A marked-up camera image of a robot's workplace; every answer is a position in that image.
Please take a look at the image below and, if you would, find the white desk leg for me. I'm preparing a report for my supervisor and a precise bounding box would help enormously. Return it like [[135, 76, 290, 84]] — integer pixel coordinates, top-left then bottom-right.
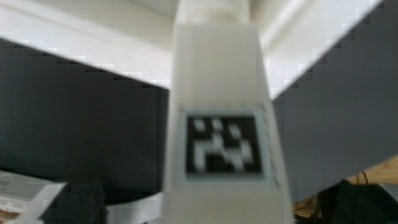
[[0, 170, 66, 224], [162, 0, 293, 224]]

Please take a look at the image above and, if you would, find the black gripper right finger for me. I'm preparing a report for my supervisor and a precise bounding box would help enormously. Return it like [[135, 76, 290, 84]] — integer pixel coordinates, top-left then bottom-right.
[[316, 181, 398, 224]]

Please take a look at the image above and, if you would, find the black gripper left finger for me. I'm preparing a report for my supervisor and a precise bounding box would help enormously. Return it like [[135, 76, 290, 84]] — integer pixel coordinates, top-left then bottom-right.
[[41, 179, 107, 224]]

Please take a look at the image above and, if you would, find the white desk top tray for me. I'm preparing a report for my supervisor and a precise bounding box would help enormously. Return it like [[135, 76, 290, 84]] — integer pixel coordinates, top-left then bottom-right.
[[0, 0, 382, 95]]

